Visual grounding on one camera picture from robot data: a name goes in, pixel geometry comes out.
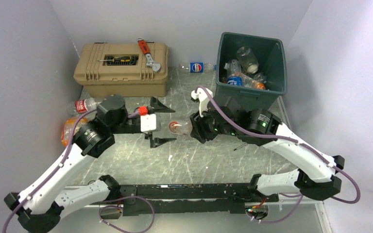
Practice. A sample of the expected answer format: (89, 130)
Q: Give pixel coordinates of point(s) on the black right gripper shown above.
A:
(199, 128)

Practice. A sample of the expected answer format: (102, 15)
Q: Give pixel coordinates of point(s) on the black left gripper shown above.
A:
(157, 107)

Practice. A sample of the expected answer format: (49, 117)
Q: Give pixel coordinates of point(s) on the small clear bottle red cap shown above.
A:
(180, 127)

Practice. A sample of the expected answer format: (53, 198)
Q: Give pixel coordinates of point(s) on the blue Pocari bottle white cap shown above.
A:
(234, 73)

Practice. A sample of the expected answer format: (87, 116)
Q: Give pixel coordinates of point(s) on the clear bottle orange label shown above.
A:
(256, 82)

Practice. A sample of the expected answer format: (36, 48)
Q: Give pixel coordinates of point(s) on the clear bottle red label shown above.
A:
(83, 106)

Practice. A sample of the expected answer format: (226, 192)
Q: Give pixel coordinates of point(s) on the dark green plastic bin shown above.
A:
(271, 56)

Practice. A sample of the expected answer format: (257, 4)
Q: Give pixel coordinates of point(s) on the crushed orange bottle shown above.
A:
(68, 126)

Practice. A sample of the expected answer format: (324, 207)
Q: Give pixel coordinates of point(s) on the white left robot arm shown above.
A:
(41, 206)

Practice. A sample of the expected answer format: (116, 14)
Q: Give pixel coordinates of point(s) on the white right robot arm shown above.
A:
(314, 176)

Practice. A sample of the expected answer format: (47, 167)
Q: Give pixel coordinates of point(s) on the black yellow screwdriver in toolbox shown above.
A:
(117, 59)

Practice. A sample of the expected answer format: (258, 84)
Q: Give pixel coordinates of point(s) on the tan plastic toolbox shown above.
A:
(129, 79)

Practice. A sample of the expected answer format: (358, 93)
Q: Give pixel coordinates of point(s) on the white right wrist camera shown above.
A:
(199, 95)

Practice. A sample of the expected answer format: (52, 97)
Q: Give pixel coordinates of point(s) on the red handled adjustable wrench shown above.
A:
(151, 63)

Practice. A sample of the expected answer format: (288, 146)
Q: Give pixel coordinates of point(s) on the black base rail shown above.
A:
(188, 198)

